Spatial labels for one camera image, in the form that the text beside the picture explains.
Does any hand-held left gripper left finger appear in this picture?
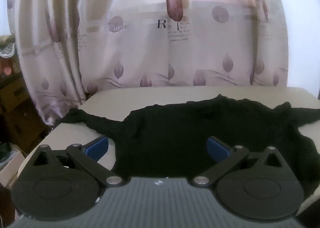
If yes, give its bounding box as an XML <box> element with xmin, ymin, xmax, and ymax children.
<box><xmin>32</xmin><ymin>135</ymin><xmax>123</xmax><ymax>188</ymax></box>

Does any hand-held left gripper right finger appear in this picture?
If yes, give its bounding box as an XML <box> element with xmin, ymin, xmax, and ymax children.
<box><xmin>191</xmin><ymin>136</ymin><xmax>287</xmax><ymax>188</ymax></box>

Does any black knitted sweater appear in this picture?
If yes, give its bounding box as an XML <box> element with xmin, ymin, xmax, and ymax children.
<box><xmin>54</xmin><ymin>94</ymin><xmax>320</xmax><ymax>196</ymax></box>

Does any brown wooden cabinet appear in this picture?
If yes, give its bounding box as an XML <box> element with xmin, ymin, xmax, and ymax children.
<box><xmin>0</xmin><ymin>69</ymin><xmax>50</xmax><ymax>156</ymax></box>

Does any leaf print curtain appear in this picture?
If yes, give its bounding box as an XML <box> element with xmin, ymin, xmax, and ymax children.
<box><xmin>6</xmin><ymin>0</ymin><xmax>290</xmax><ymax>126</ymax></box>

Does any white lace ornament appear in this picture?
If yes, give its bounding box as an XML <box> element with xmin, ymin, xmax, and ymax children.
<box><xmin>0</xmin><ymin>34</ymin><xmax>17</xmax><ymax>59</ymax></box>

